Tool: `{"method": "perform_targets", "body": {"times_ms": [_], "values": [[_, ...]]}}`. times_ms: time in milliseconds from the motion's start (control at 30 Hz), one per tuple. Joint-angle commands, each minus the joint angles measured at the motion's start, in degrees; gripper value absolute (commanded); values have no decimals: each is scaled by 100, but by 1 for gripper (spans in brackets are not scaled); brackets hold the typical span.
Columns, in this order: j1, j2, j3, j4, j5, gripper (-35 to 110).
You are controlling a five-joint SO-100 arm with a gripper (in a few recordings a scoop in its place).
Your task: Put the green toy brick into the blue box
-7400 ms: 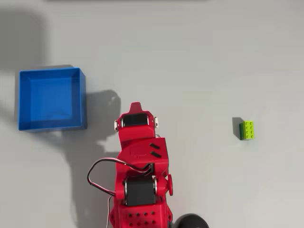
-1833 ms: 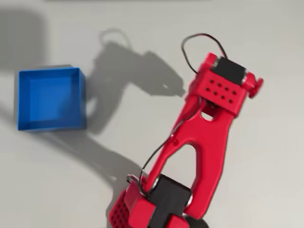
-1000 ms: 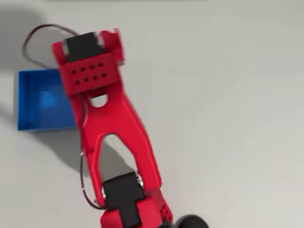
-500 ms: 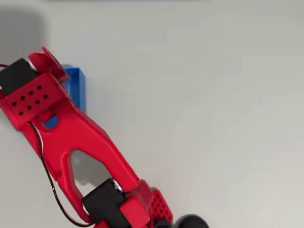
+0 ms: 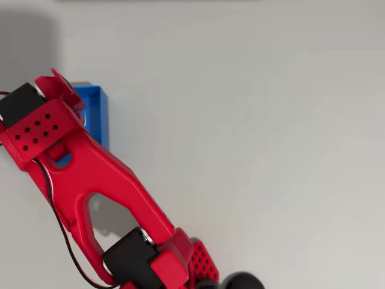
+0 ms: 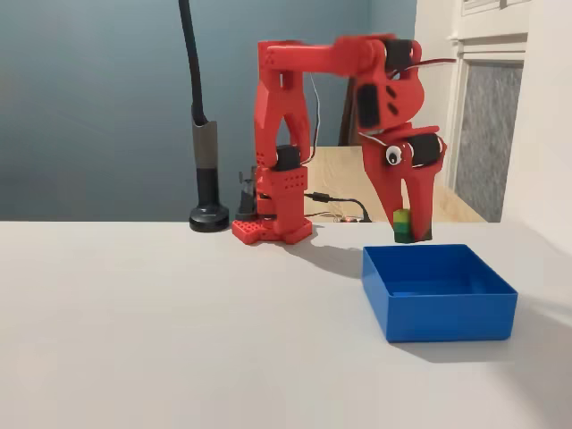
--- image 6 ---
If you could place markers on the green lego brick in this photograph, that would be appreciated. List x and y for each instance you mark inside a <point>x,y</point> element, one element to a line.
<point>401,225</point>

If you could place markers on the red robot arm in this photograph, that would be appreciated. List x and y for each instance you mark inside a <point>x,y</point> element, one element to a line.
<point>277,201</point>

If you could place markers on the blue square box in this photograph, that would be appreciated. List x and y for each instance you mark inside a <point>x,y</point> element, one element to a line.
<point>447,319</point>

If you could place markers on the small controller circuit board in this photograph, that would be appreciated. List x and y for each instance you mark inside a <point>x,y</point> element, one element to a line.
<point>346,219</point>

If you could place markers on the white framed frosted window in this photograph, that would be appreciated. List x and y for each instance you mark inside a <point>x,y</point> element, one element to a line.
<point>491,134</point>

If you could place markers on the black gooseneck camera stand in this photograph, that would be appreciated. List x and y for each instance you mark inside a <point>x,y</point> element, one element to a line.
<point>206,179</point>

